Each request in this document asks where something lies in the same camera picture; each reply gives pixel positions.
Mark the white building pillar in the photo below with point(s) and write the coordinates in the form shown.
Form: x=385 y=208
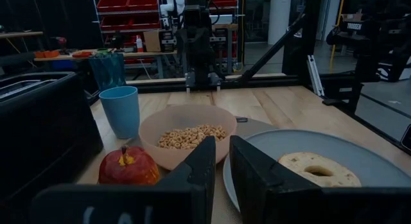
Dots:
x=280 y=18

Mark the small cardboard box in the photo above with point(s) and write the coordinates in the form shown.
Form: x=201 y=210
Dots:
x=152 y=41

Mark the orange plastic tray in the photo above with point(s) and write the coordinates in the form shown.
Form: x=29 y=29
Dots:
x=46 y=54

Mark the black Trossen robot arm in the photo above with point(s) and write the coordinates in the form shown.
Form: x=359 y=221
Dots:
x=369 y=41

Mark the wooden workbench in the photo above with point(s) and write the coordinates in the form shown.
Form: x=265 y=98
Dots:
x=151 y=54

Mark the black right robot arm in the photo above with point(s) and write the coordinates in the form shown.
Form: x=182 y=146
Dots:
x=199 y=47

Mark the teal glass tumbler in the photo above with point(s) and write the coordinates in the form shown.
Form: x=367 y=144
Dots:
x=107 y=71

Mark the black toaster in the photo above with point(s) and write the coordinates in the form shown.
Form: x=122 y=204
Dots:
x=45 y=134

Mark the metal shelving rack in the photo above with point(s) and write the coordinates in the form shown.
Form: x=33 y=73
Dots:
x=167 y=12

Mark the pink bowl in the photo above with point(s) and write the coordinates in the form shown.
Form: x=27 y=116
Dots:
x=186 y=116

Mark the red apple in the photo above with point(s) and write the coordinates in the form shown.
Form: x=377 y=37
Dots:
x=135 y=171

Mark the cereal rings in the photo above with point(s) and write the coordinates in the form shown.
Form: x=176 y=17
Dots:
x=189 y=137

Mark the black table frame rail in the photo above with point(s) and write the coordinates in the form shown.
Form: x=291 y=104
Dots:
x=273 y=80

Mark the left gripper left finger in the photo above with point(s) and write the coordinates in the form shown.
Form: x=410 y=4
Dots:
x=180 y=198

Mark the white spray bottle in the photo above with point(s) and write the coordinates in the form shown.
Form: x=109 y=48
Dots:
x=139 y=45

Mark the black diagonal frame strut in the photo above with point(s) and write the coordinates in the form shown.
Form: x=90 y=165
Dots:
x=273 y=50

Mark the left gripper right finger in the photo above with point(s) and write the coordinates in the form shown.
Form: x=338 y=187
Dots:
x=273 y=198

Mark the silver metal bracket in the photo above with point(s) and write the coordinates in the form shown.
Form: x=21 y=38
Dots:
x=316 y=76

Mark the grey ceramic plate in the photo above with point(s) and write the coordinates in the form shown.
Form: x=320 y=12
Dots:
x=369 y=163

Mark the black upright frame post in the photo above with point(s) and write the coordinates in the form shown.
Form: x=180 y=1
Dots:
x=311 y=31

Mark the red plastic storage bin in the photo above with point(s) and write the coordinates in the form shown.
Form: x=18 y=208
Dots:
x=143 y=2
x=112 y=3
x=146 y=22
x=115 y=23

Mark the bagel half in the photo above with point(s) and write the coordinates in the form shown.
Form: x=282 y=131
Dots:
x=295 y=167

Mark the light blue plastic cup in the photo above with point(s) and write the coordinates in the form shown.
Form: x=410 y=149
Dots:
x=121 y=113

